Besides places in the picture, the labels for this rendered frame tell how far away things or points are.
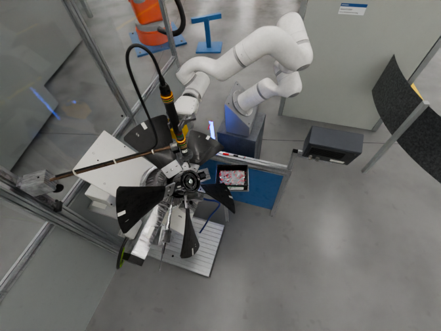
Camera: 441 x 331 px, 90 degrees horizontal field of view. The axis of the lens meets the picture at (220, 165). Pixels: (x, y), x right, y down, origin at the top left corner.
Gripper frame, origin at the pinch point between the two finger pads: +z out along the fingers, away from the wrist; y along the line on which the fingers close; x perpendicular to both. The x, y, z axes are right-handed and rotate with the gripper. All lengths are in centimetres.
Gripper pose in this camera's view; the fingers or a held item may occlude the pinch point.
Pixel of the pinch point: (176, 124)
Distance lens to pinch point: 94.1
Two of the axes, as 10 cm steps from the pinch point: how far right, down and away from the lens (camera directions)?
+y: -9.5, -2.2, 2.2
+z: -3.0, 8.0, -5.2
